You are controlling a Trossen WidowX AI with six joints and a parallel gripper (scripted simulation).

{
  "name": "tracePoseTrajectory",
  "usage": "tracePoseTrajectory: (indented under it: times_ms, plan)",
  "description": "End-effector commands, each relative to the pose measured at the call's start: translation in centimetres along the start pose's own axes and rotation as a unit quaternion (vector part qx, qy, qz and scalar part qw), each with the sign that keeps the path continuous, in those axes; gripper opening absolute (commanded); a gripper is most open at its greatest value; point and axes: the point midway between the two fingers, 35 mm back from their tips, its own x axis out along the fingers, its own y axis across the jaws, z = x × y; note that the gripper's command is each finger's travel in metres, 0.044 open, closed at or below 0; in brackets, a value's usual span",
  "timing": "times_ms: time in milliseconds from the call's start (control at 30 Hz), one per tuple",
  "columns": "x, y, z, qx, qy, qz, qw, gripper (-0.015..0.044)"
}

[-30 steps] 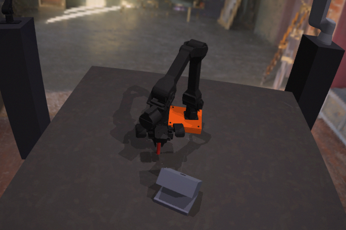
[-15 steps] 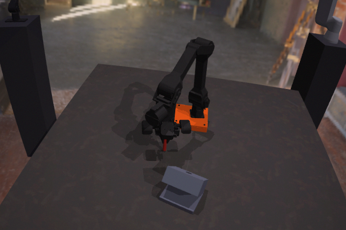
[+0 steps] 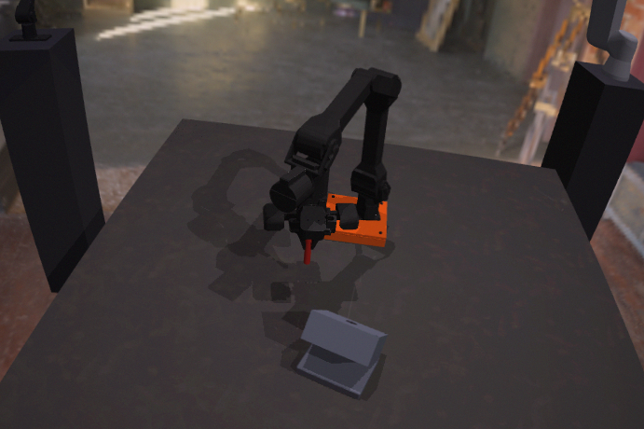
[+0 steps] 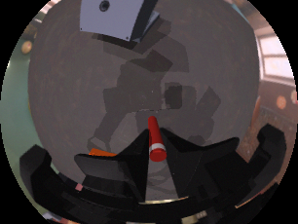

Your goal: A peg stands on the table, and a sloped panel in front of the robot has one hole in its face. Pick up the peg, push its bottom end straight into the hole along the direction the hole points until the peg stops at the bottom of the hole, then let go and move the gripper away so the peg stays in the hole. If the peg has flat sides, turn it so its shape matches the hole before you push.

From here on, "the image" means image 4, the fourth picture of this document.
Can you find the dark red peg with white band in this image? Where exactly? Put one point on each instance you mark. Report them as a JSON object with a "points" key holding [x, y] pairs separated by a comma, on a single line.
{"points": [[157, 150]]}

